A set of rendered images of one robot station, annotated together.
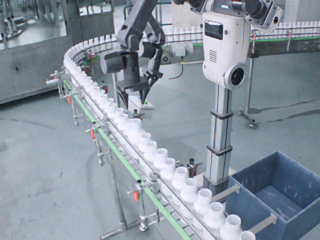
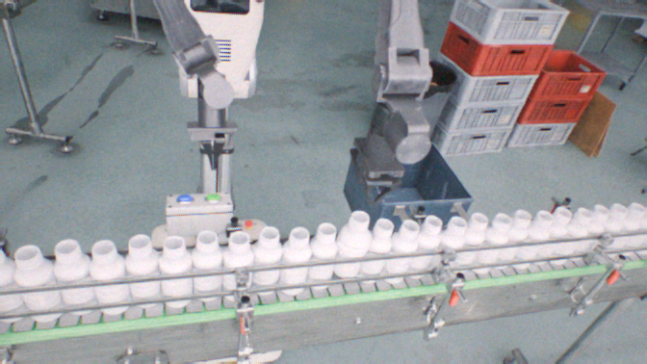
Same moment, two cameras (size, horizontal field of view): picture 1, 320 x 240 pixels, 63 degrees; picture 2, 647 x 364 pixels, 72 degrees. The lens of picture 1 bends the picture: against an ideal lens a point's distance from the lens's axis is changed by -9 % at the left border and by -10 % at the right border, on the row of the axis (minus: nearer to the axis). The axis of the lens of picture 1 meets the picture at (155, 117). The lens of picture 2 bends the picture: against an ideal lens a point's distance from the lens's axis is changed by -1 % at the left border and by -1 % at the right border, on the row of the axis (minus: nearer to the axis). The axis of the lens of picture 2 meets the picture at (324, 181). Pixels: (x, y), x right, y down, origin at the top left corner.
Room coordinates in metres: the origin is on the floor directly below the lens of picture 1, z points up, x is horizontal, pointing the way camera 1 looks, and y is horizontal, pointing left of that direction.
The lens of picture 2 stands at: (0.94, 0.75, 1.80)
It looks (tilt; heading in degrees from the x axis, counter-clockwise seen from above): 39 degrees down; 276
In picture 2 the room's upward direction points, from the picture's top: 12 degrees clockwise
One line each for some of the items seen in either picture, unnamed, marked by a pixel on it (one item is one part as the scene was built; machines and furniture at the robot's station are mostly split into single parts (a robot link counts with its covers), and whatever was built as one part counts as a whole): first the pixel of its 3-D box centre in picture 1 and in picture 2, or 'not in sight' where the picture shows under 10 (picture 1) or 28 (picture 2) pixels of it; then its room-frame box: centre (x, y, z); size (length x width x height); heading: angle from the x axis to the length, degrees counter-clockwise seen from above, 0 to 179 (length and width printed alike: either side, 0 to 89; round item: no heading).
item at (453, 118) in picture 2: not in sight; (471, 104); (0.32, -2.45, 0.33); 0.61 x 0.41 x 0.22; 34
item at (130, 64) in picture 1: (128, 60); (391, 117); (0.92, 0.08, 1.44); 0.07 x 0.06 x 0.07; 119
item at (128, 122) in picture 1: (132, 138); (322, 256); (0.98, 0.10, 1.08); 0.06 x 0.06 x 0.17
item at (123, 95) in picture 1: (128, 96); (375, 182); (0.92, 0.09, 1.30); 0.07 x 0.07 x 0.09; 28
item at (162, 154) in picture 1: (162, 170); (422, 247); (0.77, -0.01, 1.08); 0.06 x 0.06 x 0.17
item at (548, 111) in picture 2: not in sight; (539, 98); (-0.26, -2.86, 0.33); 0.61 x 0.41 x 0.22; 31
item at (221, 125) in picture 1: (220, 139); (216, 185); (1.44, -0.39, 0.74); 0.11 x 0.11 x 0.40; 28
